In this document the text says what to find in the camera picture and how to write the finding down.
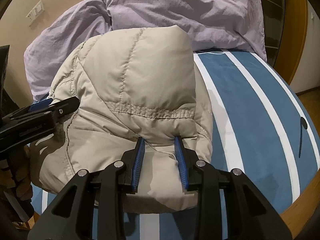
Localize beige puffer jacket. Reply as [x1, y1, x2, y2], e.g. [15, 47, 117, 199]
[30, 25, 213, 213]

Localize person's left hand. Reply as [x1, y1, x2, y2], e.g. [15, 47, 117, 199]
[1, 145, 33, 201]

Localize blue white striped bedsheet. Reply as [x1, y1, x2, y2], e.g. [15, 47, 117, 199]
[30, 49, 320, 240]

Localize lilac pillow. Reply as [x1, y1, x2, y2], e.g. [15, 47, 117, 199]
[24, 0, 111, 102]
[104, 0, 267, 60]

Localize white wall switch panel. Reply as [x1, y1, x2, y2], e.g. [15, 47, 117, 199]
[25, 0, 44, 26]

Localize wooden door frame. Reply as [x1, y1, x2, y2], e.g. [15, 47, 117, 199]
[261, 0, 308, 83]

